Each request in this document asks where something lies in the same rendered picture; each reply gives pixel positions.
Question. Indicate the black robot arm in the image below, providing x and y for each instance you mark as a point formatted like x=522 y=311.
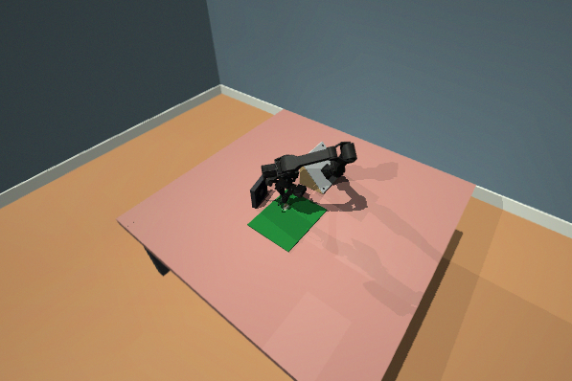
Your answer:
x=286 y=165

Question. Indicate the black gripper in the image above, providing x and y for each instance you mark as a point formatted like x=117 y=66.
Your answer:
x=286 y=183

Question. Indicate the black cable with plug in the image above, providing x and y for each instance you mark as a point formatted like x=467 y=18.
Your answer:
x=283 y=199

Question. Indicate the green circuit board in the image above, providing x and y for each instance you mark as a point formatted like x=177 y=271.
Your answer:
x=287 y=223

